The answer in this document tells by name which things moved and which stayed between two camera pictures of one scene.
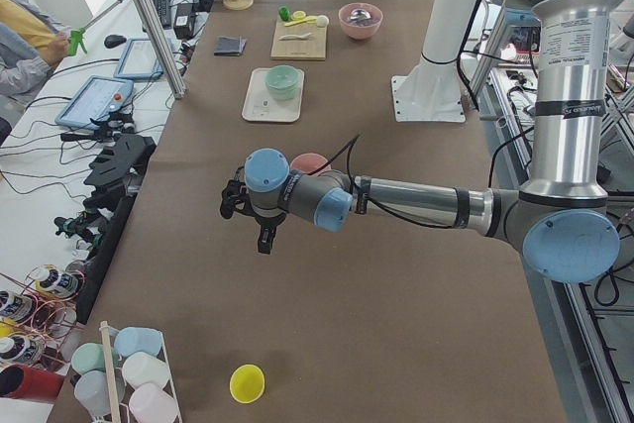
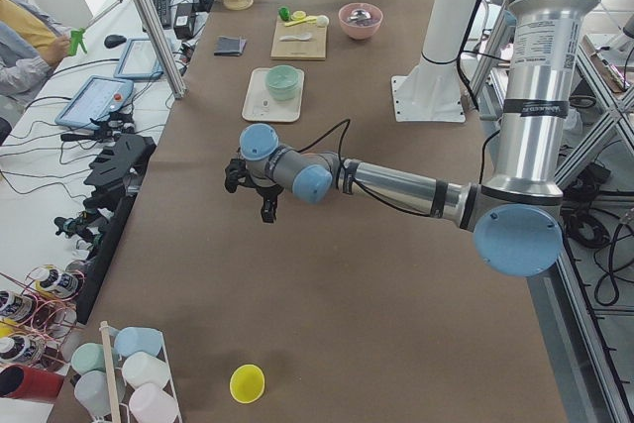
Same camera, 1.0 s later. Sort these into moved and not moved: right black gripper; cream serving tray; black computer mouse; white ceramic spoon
Moved: right black gripper
Not moved: cream serving tray; black computer mouse; white ceramic spoon
